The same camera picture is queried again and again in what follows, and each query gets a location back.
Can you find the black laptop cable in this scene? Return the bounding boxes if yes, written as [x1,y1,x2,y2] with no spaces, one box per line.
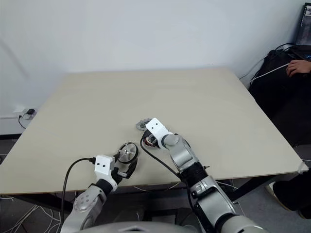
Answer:
[276,43,296,51]

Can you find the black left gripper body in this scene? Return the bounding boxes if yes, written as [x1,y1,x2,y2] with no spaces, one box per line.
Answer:
[112,167,129,185]

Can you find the white shoe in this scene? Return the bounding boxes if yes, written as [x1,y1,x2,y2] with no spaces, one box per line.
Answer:
[266,183,292,212]

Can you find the white floor cable tangle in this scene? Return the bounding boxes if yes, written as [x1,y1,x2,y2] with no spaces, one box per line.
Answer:
[0,194,73,233]

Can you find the white cable under table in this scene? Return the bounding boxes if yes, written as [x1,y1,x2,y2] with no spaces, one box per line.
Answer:
[133,183,185,193]

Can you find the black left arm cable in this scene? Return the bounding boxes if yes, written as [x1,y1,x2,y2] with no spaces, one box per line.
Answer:
[60,157,97,216]

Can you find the black adapter cord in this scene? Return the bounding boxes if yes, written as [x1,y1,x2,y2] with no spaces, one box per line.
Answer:
[18,114,28,129]

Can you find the bare person hand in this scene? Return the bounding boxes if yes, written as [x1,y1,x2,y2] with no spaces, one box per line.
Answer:
[286,59,311,78]

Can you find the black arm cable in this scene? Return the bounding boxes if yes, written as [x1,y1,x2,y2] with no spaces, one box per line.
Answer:
[60,157,97,216]
[139,137,197,214]

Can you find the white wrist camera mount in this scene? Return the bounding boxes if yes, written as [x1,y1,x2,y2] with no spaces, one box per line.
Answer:
[145,117,174,150]
[93,154,119,192]

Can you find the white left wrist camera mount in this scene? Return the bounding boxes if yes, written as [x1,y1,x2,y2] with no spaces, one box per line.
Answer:
[93,154,119,192]

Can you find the black silver spoked rotor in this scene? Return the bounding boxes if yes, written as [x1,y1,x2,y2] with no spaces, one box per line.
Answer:
[117,142,140,165]

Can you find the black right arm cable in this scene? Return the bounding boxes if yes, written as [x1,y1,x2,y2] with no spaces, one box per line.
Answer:
[139,137,197,214]

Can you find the clear tape on table corner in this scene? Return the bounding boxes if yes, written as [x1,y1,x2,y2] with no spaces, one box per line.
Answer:
[297,161,309,174]

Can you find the round motor housing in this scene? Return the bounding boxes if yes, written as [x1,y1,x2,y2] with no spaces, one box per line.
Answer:
[140,134,160,150]

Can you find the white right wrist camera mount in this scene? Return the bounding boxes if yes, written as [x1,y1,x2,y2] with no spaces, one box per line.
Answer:
[145,117,174,150]

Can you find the black open laptop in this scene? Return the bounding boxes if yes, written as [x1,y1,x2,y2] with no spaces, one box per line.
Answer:
[290,2,311,60]

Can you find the black trouser leg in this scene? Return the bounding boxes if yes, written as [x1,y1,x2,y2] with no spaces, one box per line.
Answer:
[272,167,311,212]

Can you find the white cable over bag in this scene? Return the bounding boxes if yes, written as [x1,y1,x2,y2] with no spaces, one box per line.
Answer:
[250,62,291,84]

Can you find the white wall power strip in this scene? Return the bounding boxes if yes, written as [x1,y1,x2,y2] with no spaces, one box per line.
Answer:
[13,106,37,121]

